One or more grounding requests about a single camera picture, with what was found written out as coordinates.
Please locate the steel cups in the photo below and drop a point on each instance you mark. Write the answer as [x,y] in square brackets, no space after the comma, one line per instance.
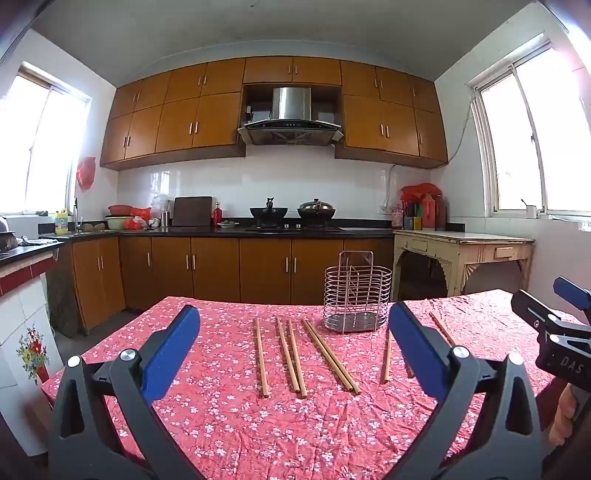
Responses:
[166,219]

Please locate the yellow detergent bottle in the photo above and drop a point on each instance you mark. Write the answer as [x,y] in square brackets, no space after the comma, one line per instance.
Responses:
[61,224]

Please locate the pale green basin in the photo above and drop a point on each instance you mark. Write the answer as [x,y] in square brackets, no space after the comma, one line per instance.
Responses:
[115,222]

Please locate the window beside sink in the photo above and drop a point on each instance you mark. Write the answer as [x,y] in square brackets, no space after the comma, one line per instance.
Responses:
[41,147]

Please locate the white mug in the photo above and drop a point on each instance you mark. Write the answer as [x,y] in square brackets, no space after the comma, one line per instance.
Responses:
[531,211]

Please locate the red basin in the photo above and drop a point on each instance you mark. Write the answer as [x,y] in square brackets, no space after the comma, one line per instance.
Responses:
[120,210]

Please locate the large sliding window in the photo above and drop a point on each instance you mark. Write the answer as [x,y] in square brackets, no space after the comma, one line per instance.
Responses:
[540,134]

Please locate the person's right hand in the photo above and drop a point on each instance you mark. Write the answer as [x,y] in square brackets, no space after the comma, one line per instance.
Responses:
[563,415]

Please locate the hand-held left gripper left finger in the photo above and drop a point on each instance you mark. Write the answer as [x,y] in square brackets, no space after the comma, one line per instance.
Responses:
[173,350]

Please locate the wooden base cabinets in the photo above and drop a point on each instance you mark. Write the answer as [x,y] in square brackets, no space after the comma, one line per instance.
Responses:
[217,267]

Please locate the red label bottle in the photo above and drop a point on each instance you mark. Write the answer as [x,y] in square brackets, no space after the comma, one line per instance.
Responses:
[397,219]

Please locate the metal pot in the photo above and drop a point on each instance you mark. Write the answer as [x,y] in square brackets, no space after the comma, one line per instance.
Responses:
[7,240]

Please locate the cream wooden side table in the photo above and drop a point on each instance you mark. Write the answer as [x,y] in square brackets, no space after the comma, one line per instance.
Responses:
[461,254]

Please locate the dark cutting board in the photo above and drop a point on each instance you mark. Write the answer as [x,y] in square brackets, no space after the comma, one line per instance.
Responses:
[191,211]

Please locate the crumpled grey cloth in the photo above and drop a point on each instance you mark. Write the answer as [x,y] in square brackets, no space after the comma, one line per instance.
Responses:
[37,240]

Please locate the black kitchen countertop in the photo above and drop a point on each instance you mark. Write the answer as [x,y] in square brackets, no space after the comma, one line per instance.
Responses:
[194,230]

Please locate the steel range hood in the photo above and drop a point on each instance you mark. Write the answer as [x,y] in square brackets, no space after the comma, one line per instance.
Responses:
[291,106]

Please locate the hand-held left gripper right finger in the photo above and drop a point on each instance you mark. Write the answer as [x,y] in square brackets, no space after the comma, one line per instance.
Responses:
[415,348]

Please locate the red floral tablecloth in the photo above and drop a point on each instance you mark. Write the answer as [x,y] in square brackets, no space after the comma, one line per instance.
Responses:
[286,429]

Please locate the blue and yellow boxes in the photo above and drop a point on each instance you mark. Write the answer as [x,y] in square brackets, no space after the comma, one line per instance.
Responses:
[413,223]

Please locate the dark red thermos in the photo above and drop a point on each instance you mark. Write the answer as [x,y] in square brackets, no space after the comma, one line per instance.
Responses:
[441,213]

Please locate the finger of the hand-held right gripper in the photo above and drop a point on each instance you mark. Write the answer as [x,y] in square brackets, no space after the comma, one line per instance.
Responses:
[531,305]
[570,288]

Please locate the black gas stove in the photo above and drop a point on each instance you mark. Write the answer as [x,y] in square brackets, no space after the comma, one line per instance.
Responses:
[291,227]

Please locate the set of wooden chopsticks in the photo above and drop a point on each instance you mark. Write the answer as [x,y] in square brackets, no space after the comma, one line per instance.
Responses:
[330,355]

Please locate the wooden wall cabinets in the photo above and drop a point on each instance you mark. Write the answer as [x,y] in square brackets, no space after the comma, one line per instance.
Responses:
[184,115]

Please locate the wok with metal lid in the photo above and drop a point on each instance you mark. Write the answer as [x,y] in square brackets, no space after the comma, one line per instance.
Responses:
[316,211]

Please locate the metal faucet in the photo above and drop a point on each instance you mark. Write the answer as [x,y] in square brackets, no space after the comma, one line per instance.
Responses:
[75,214]

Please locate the white plastic bag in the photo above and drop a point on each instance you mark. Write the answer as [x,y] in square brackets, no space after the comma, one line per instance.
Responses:
[161,203]

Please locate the small plate with food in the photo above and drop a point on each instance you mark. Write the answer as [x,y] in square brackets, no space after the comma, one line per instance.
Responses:
[228,225]

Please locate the black wok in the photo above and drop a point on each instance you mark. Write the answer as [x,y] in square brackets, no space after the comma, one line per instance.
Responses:
[268,213]

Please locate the red plastic bag on wall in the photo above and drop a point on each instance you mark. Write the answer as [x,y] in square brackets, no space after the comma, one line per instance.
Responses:
[86,173]

